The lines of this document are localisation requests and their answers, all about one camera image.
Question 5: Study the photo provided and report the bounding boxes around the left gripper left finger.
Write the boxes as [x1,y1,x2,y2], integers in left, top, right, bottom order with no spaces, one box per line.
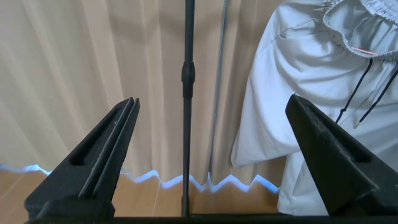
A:
[24,96,141,218]

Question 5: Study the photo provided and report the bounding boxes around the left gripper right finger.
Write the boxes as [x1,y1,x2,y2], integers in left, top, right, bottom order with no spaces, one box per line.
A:
[285,94,398,216]

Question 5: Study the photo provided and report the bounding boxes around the pale grey shorts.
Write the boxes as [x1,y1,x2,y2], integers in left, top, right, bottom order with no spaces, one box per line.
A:
[230,0,398,216]

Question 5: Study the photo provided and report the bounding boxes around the pink clothes hanger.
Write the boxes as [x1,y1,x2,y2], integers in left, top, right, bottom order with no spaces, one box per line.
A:
[353,46,379,57]

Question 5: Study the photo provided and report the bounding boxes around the black clothes rack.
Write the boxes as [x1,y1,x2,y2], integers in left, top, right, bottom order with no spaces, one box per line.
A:
[181,0,197,218]

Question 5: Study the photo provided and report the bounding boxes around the beige curtain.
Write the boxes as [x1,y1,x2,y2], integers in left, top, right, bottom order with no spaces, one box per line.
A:
[0,0,287,192]

